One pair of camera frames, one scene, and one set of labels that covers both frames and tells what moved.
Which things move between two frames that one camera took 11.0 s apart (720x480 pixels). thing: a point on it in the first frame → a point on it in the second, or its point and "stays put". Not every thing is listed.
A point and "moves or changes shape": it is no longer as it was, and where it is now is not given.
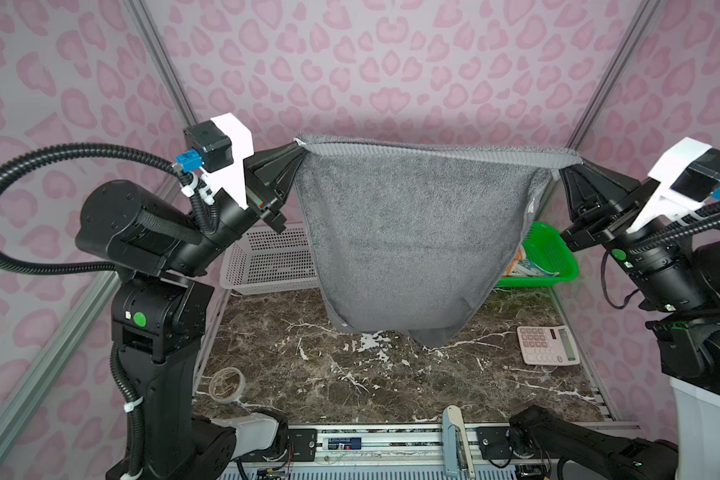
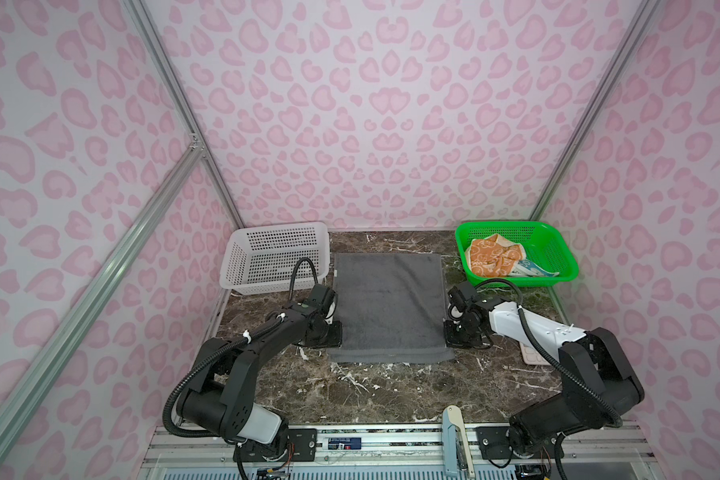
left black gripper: [268, 201] → [336, 339]
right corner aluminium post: [629, 41] stays put
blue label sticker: [344, 443] stays put
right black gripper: [603, 197] → [451, 341]
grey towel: [411, 235] moves or changes shape
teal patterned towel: [526, 268] stays put
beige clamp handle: [451, 421] stays put
